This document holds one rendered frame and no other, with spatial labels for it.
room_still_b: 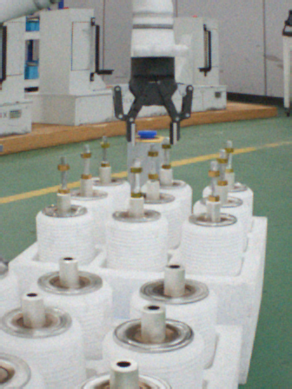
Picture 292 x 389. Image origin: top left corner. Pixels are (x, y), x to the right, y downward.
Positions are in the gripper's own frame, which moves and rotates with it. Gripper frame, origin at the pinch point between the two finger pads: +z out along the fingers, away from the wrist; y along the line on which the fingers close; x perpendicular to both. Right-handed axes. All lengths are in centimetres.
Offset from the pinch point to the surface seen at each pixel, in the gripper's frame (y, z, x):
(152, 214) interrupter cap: 2.6, 10.3, 11.4
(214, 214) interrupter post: -5.6, 9.3, 16.7
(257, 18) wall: -228, -57, -514
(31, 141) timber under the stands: 14, 32, -230
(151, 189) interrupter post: 0.4, 8.7, 1.0
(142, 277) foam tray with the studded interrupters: 5.6, 17.8, 18.7
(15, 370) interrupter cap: 25, 10, 60
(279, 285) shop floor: -33, 36, -16
